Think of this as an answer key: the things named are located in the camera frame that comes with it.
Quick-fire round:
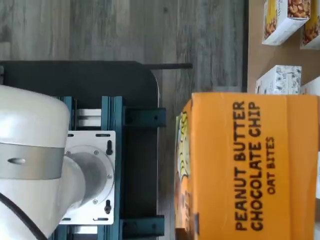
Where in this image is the orange oat bites box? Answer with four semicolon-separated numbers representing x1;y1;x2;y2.
174;91;320;240

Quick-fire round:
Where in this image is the brown shelf board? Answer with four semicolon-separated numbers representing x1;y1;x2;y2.
241;0;320;101

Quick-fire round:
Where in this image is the white floral print box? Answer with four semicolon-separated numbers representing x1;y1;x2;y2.
299;76;320;96
255;65;303;95

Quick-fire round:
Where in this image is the yellow granola box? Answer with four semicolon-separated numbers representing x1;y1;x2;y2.
299;17;320;50
261;0;312;46

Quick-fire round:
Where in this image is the thin black rod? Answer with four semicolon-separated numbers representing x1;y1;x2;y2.
147;63;193;70

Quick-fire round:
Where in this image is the white mounting plate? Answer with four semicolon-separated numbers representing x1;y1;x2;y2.
57;130;117;226

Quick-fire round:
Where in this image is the teal metal frame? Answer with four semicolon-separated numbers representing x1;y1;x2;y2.
51;96;167;240

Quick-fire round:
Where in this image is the black cable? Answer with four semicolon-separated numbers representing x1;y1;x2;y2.
0;192;50;240

